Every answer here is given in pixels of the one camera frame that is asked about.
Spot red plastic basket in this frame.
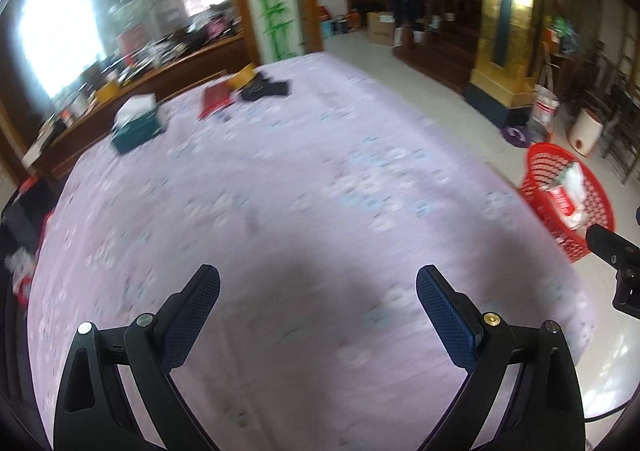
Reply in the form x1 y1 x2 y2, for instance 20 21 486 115
518 142 616 264

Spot black cable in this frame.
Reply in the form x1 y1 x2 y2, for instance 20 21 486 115
582 388 640 423

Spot yellow tape roll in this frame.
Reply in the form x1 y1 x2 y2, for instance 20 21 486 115
226 64 258 89

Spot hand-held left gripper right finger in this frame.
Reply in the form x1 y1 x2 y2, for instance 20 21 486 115
416 265 586 451

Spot white and red plastic bag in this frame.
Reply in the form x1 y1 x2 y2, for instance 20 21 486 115
542 184 591 232

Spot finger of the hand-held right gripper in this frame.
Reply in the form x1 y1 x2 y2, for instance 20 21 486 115
585 224 640 271
612 270 640 317

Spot green tissue box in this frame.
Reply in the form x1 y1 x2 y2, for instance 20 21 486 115
111 94 166 154

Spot wooden chair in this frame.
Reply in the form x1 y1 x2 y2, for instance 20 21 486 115
600 56 640 182

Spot golden pillar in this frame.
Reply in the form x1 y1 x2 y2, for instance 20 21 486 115
465 0 548 114

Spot white bucket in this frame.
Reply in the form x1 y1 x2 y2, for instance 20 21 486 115
530 84 561 132

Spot white barrel stool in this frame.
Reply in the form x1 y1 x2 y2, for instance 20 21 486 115
570 110 604 154

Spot purple mop head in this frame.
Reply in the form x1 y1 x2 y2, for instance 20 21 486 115
501 124 532 149

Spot cardboard box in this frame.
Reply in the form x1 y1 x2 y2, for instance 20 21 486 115
366 11 398 46

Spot red booklet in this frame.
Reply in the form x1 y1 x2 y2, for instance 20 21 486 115
197 85 235 121

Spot black bag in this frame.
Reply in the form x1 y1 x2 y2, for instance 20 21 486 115
0 176 63 257

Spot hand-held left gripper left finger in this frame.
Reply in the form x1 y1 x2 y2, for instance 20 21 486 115
52 263 222 451

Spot black clip device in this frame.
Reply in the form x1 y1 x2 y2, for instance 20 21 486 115
239 72 292 102

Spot green bags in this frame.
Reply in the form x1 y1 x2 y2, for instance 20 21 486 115
550 16 581 54

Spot crumpled clear plastic bag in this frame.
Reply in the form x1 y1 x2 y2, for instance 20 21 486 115
5 248 38 282

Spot wooden staircase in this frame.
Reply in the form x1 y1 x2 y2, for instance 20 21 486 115
392 0 483 94

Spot wooden sideboard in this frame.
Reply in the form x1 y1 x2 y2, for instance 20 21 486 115
22 31 261 182

